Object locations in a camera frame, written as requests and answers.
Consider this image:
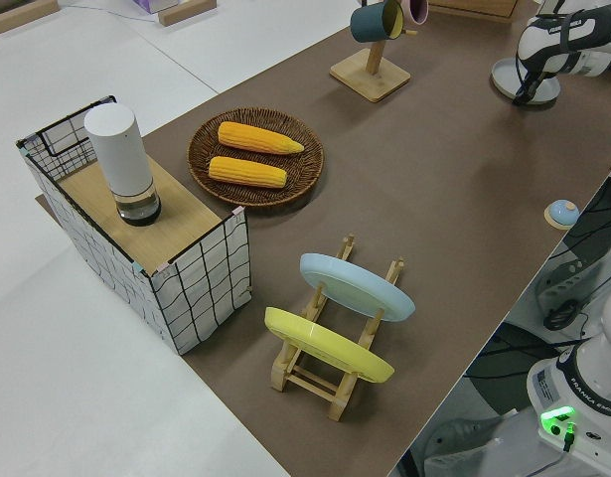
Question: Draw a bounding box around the black coiled cable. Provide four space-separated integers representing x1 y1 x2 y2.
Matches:
542 300 582 333

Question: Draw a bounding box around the gray round plate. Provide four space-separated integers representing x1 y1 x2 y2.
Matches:
490 57 562 107

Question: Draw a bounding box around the round brown wicker basket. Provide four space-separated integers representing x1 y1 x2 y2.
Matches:
187 106 326 208

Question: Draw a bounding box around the brown table mat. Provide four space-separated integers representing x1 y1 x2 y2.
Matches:
34 0 611 477

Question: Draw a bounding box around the gray plastic cover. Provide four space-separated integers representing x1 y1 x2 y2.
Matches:
408 411 515 477

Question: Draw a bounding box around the white perforated metal bracket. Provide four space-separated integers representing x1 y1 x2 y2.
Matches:
535 255 592 324

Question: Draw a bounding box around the wooden dish rack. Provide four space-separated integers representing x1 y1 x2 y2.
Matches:
269 233 406 423

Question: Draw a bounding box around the light blue plate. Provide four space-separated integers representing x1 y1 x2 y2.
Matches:
298 251 416 324

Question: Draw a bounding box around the light wooden box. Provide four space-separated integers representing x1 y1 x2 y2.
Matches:
426 0 523 24

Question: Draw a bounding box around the short wooden block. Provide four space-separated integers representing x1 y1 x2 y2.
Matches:
157 0 218 26

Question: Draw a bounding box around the white cylinder with glass base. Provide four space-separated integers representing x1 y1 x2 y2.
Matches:
82 102 163 228

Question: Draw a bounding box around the teal mug with yellow inside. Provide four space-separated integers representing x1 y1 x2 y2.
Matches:
349 0 406 44

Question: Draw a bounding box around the small blue round puck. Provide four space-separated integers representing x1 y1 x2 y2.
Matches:
542 198 579 231

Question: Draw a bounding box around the pink mug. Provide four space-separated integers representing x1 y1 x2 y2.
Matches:
401 0 429 26

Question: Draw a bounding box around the yellow corn cob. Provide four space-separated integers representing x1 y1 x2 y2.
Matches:
218 120 306 156
208 155 289 190

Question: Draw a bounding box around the yellow plate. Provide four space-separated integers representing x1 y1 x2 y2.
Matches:
263 306 396 385

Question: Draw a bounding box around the black wire grid storage basket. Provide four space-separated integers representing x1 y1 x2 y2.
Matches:
15 94 252 357

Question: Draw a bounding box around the wooden mug tree stand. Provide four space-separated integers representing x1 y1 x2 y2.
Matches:
328 27 418 104

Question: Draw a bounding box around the long wooden block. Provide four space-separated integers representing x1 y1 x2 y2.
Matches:
0 0 61 35

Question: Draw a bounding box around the purple tissue box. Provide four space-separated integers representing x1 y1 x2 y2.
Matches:
130 0 180 15

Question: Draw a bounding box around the wooden basket lid board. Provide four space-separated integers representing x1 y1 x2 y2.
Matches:
56 156 223 274

